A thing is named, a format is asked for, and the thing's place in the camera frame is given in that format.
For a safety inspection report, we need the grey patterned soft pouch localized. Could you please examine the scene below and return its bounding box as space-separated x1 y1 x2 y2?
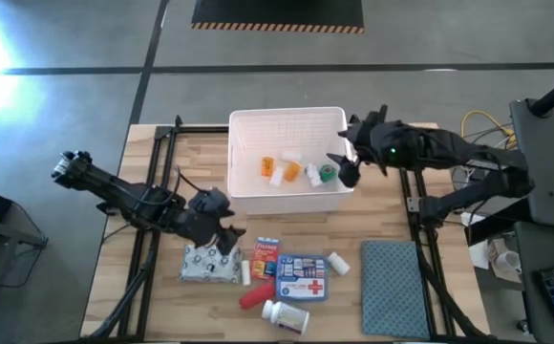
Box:
178 243 244 285

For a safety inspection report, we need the white paper sheet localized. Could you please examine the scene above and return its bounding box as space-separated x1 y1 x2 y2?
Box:
467 238 491 271

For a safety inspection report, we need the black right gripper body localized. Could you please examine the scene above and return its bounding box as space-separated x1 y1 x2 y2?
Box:
347 104 405 176

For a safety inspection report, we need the black desk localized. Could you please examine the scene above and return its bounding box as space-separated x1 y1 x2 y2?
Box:
509 97 554 230

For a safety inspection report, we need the blue patterned cloth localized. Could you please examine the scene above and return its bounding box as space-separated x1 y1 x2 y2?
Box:
359 240 432 340

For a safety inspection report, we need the white plastic bottle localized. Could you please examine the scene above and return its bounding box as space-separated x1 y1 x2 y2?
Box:
268 166 286 188

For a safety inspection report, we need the large white labelled pill bottle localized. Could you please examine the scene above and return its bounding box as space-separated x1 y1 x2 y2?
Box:
261 299 311 335

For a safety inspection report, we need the red tube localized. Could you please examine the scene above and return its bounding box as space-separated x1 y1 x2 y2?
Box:
238 282 277 311

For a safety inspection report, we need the white perforated plastic basket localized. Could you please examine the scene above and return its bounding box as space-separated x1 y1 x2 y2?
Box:
226 105 355 216

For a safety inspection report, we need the plain white pill bottle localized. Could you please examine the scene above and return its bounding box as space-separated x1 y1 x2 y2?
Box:
327 251 352 277

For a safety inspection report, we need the black low desk surface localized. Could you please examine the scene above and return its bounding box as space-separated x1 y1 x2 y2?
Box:
515 222 554 344

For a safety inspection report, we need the black aluminium table frame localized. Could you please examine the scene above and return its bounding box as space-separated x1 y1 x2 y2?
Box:
78 114 496 344

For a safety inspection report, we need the yellow cable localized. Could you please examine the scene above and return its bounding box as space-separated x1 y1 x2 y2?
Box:
460 110 517 159

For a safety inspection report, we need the white mug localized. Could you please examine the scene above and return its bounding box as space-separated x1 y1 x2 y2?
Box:
495 250 522 276

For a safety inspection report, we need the orange pill bottle white cap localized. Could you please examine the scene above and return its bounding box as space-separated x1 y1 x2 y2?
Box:
283 161 303 183

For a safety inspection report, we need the green tape roll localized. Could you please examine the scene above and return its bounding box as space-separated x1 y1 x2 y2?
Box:
318 163 338 183

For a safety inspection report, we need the red Tylenol box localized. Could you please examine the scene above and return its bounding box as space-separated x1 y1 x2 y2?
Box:
250 236 281 281

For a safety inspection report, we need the blue first aid kit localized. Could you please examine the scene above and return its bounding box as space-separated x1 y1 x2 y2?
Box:
275 253 330 303

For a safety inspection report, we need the black striped-edge floor mat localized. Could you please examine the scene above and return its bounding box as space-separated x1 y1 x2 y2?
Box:
190 0 366 34

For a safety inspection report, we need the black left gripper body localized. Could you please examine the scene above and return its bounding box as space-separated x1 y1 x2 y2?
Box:
181 186 235 247

